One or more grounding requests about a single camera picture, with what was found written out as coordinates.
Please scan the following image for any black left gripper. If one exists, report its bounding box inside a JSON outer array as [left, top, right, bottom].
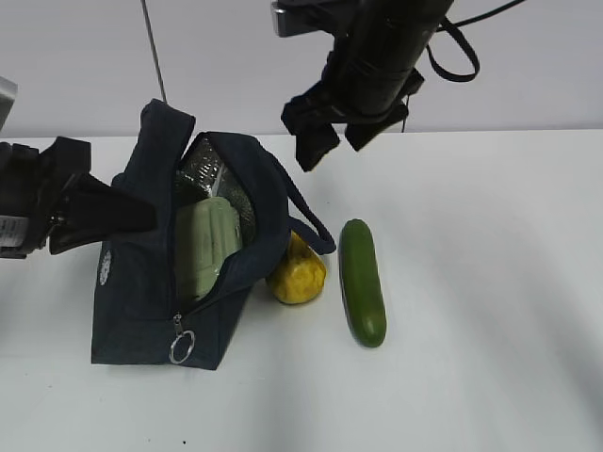
[[1, 137, 156, 258]]

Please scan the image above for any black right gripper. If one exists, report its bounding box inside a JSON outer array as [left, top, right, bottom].
[[281, 51, 423, 171]]

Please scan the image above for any dark blue lunch bag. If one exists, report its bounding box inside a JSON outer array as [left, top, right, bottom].
[[91, 99, 336, 370]]

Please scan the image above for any glass container with green lid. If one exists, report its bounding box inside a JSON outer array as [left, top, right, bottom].
[[175, 197, 242, 301]]

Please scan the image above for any yellow pear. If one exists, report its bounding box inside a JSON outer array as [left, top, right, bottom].
[[266, 232, 327, 305]]

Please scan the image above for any green cucumber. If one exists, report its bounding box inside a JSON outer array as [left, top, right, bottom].
[[339, 218, 387, 348]]

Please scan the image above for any silver zipper pull ring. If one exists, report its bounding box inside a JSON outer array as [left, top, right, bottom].
[[169, 312, 196, 365]]

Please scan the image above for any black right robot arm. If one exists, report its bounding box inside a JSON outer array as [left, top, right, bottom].
[[271, 1, 451, 171]]

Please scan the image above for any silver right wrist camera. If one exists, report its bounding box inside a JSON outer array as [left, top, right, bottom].
[[270, 0, 358, 38]]

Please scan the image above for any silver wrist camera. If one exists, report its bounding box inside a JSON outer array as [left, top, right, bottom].
[[270, 0, 358, 38], [0, 76, 18, 130]]

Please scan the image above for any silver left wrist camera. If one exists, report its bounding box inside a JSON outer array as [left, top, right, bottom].
[[0, 76, 18, 130]]

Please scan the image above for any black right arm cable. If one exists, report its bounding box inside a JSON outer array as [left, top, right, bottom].
[[426, 0, 529, 82]]

